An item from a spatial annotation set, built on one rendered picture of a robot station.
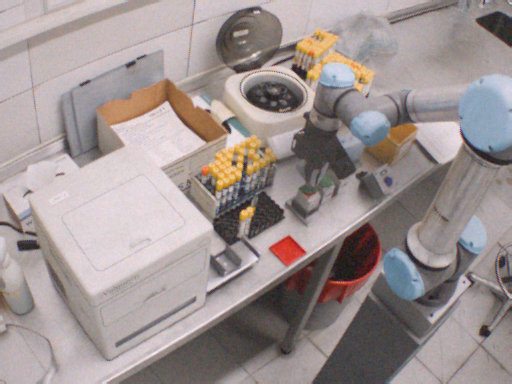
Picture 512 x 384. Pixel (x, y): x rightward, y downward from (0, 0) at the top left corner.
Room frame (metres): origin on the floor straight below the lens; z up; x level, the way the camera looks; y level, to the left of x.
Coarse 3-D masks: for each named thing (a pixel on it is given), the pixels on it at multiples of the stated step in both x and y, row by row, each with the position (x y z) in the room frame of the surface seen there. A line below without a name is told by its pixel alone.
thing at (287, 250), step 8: (280, 240) 0.86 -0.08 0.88; (288, 240) 0.87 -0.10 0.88; (272, 248) 0.84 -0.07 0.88; (280, 248) 0.84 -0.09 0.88; (288, 248) 0.85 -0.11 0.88; (296, 248) 0.85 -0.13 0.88; (280, 256) 0.82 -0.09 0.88; (288, 256) 0.82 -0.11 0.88; (296, 256) 0.83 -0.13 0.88; (288, 264) 0.80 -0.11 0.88
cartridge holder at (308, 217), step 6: (294, 198) 0.99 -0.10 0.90; (288, 204) 0.98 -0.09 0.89; (294, 204) 0.97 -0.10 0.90; (318, 204) 0.98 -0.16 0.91; (294, 210) 0.97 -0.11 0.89; (300, 210) 0.96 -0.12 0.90; (312, 210) 0.96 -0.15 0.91; (318, 210) 0.98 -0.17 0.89; (300, 216) 0.95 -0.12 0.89; (306, 216) 0.95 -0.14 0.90; (312, 216) 0.96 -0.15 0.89; (318, 216) 0.96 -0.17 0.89; (306, 222) 0.94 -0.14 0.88; (312, 222) 0.94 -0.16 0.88
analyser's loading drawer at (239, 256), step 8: (240, 240) 0.81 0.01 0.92; (248, 240) 0.80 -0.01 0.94; (232, 248) 0.79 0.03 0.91; (240, 248) 0.79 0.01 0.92; (248, 248) 0.80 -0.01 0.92; (256, 248) 0.79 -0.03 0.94; (216, 256) 0.75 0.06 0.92; (224, 256) 0.76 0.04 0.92; (232, 256) 0.75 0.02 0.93; (240, 256) 0.77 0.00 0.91; (248, 256) 0.77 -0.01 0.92; (256, 256) 0.78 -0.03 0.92; (216, 264) 0.72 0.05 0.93; (232, 264) 0.74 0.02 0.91; (240, 264) 0.74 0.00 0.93; (248, 264) 0.75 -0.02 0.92; (208, 272) 0.71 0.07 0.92; (216, 272) 0.71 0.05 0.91; (224, 272) 0.70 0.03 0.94; (232, 272) 0.72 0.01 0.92; (208, 280) 0.68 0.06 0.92; (216, 280) 0.69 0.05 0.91; (224, 280) 0.69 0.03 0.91; (208, 288) 0.66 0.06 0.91
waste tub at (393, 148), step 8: (392, 128) 1.36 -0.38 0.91; (400, 128) 1.35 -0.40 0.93; (408, 128) 1.33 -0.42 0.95; (416, 128) 1.32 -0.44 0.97; (392, 136) 1.36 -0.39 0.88; (400, 136) 1.34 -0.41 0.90; (408, 136) 1.26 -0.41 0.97; (384, 144) 1.24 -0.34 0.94; (392, 144) 1.22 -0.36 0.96; (400, 144) 1.22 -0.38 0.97; (408, 144) 1.28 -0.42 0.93; (368, 152) 1.26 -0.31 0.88; (376, 152) 1.25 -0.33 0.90; (384, 152) 1.23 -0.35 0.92; (392, 152) 1.22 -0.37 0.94; (400, 152) 1.24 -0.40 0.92; (384, 160) 1.23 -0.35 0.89; (392, 160) 1.21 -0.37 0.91
